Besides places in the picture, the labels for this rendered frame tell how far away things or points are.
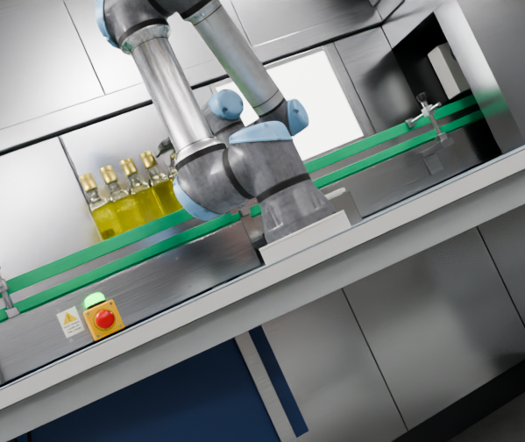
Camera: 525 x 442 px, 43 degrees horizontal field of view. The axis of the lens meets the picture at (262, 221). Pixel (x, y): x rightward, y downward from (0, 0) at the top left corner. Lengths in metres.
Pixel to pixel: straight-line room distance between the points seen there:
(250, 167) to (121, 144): 0.74
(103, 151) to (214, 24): 0.66
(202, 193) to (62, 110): 0.75
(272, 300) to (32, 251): 0.85
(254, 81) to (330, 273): 0.46
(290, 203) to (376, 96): 1.09
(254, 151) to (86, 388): 0.56
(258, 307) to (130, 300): 0.43
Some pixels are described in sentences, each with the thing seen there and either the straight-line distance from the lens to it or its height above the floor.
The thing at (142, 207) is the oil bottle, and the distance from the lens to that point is 1.76.
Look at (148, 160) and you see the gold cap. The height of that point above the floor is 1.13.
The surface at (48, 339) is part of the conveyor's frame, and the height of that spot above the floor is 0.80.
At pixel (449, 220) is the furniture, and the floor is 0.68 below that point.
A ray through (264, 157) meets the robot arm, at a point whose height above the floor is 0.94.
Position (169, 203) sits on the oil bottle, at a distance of 1.78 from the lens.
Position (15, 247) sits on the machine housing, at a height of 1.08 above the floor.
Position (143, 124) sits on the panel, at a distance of 1.98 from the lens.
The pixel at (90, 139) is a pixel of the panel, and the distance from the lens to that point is 1.95.
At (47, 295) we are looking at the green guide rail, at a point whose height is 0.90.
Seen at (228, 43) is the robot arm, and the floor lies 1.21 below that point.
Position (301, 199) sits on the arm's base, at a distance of 1.26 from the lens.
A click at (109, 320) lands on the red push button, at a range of 1.49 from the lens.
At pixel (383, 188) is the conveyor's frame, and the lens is 1.95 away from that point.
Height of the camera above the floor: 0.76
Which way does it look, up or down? 3 degrees up
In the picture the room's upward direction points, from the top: 25 degrees counter-clockwise
